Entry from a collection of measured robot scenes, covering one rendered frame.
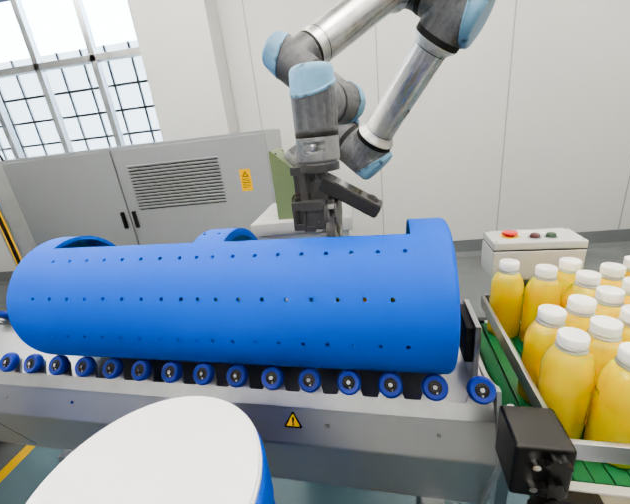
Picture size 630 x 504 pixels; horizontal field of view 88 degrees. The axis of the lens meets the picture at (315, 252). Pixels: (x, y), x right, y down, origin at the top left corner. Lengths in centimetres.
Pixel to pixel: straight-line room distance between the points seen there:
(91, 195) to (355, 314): 251
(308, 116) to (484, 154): 318
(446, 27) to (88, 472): 100
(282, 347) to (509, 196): 343
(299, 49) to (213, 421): 64
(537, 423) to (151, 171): 240
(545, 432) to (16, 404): 110
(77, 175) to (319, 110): 246
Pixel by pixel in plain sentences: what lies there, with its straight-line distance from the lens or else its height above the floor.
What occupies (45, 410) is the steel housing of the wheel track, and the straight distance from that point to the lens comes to 107.
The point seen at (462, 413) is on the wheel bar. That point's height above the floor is 92.
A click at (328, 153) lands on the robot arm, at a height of 137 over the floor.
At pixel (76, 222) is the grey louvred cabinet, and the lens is 301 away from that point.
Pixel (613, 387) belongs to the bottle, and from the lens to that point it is 63.
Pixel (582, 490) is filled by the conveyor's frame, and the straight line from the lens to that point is 67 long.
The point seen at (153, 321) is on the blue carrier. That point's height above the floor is 111.
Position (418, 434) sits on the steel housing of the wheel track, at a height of 88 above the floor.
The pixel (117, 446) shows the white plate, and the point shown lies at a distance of 58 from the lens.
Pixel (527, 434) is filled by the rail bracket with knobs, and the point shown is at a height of 100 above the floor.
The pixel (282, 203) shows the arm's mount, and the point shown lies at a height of 120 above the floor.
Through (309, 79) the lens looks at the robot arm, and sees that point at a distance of 57.
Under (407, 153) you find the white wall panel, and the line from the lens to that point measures 347.
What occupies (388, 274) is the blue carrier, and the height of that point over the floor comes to 118.
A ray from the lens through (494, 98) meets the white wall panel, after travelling 366.
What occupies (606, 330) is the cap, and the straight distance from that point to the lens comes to 66.
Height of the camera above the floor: 140
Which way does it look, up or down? 20 degrees down
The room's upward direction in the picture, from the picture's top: 7 degrees counter-clockwise
